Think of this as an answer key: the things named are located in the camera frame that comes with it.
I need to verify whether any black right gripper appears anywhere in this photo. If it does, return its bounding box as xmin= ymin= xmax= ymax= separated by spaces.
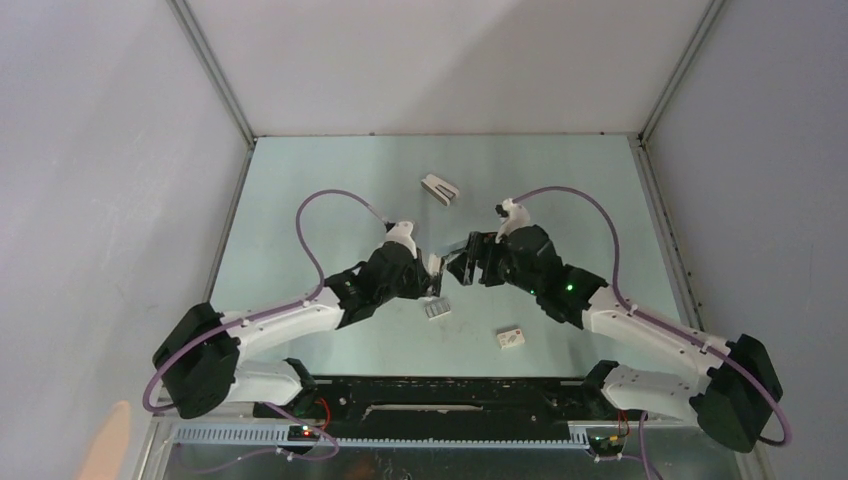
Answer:
xmin=448 ymin=230 xmax=542 ymax=296

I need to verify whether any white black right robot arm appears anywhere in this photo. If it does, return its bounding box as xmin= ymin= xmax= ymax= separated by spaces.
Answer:
xmin=446 ymin=226 xmax=783 ymax=453

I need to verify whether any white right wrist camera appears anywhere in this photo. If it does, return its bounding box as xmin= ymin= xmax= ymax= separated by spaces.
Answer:
xmin=495 ymin=198 xmax=531 ymax=244

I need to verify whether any white staple box sleeve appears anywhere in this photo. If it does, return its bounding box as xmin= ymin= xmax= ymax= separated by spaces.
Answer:
xmin=496 ymin=328 xmax=526 ymax=349

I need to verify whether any staple tray with staples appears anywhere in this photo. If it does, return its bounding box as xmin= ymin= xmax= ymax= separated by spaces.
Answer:
xmin=424 ymin=298 xmax=452 ymax=321

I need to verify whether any white staple remover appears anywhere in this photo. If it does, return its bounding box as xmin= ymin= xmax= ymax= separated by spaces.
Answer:
xmin=420 ymin=173 xmax=460 ymax=207

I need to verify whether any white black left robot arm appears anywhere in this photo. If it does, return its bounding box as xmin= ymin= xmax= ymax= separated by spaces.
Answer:
xmin=152 ymin=242 xmax=443 ymax=419

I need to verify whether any white slotted cable duct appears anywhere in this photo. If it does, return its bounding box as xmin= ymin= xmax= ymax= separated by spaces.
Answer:
xmin=173 ymin=423 xmax=591 ymax=452

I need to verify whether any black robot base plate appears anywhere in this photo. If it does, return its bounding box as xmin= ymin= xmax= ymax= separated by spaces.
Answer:
xmin=294 ymin=376 xmax=623 ymax=443

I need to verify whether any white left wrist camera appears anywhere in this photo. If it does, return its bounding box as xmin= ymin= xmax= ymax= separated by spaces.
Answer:
xmin=384 ymin=220 xmax=419 ymax=259

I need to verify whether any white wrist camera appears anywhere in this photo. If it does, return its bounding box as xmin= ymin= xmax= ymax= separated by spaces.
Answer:
xmin=384 ymin=220 xmax=419 ymax=259
xmin=495 ymin=198 xmax=531 ymax=244

